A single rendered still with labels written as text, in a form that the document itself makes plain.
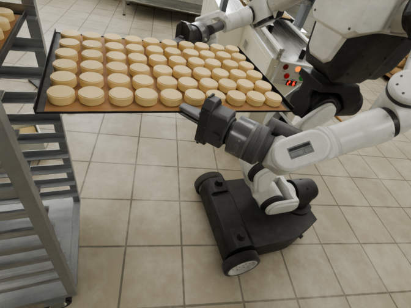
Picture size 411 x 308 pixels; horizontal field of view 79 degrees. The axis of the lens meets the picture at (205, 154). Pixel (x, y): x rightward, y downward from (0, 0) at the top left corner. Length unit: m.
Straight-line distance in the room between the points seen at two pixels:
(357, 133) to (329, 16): 0.46
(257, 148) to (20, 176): 0.49
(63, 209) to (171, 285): 0.66
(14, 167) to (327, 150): 0.61
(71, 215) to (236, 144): 1.08
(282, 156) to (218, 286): 1.05
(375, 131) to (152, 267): 1.18
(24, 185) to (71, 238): 0.74
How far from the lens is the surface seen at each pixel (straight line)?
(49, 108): 0.58
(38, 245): 0.95
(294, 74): 1.66
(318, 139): 0.51
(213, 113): 0.53
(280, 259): 1.64
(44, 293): 1.29
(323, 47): 0.93
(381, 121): 0.58
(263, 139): 0.51
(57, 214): 1.45
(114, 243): 1.49
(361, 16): 0.85
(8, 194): 0.74
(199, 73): 0.72
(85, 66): 0.69
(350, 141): 0.56
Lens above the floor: 1.33
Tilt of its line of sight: 42 degrees down
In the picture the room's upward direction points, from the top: 16 degrees clockwise
